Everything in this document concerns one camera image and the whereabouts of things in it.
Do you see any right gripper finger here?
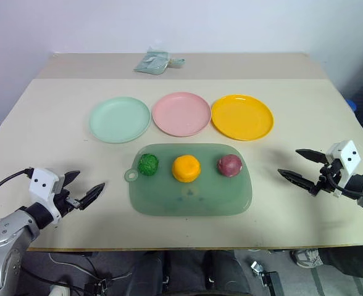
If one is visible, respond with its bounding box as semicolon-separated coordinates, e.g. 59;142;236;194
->
295;148;328;165
277;168;317;194

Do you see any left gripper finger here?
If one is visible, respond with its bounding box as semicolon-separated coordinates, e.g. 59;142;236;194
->
62;170;81;187
79;182;106;212

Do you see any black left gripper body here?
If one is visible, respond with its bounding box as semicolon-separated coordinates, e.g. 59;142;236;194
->
52;184;81;218

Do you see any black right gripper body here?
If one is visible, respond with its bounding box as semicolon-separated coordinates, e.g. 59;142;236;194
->
309;161;344;197

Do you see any green toy vegetable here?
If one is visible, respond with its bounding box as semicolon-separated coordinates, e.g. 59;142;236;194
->
137;153;160;178

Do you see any purple red fruit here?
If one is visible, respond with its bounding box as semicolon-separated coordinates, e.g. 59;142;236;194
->
216;154;243;178

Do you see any mint green plate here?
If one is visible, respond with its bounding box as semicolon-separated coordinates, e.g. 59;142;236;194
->
88;96;152;144

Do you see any yellow plate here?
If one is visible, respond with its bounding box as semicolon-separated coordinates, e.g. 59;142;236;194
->
211;94;275;142

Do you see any orange fruit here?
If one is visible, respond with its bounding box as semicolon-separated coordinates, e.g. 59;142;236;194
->
171;154;202;183

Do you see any pink plate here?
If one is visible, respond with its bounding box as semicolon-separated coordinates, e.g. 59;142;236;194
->
151;91;212;138

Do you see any grey white sneaker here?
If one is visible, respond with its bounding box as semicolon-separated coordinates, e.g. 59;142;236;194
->
290;249;325;269

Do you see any dark trouser leg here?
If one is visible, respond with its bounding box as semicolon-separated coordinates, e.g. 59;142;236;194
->
318;243;363;279

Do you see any small black floor box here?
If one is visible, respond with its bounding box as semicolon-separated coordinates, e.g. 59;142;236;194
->
82;279;109;296

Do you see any translucent green cutting board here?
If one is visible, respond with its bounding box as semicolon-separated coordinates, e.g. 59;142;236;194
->
124;142;253;218

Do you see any dark rounded shape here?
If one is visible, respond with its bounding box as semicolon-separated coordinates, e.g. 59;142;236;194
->
204;249;251;296

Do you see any clear plastic bag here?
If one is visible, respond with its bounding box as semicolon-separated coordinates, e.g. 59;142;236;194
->
133;48;187;76

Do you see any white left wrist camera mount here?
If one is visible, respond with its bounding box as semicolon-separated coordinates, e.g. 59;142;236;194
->
28;167;66;223

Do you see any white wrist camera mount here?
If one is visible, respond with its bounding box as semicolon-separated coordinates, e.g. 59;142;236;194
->
325;139;363;198
28;167;66;223

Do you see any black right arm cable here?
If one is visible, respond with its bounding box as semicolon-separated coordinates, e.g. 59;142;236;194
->
327;170;363;198

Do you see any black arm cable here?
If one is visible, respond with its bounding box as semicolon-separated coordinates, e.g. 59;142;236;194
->
327;170;363;198
0;166;34;207

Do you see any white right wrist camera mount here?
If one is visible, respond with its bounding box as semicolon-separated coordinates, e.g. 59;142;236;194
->
325;139;363;198

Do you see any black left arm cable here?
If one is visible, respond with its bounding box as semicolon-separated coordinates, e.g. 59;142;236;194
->
0;166;34;207

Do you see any black floor cable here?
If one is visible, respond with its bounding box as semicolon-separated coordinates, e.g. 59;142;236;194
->
48;252;133;296

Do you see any metal bracket with black base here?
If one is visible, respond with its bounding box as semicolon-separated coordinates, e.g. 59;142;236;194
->
250;260;282;296

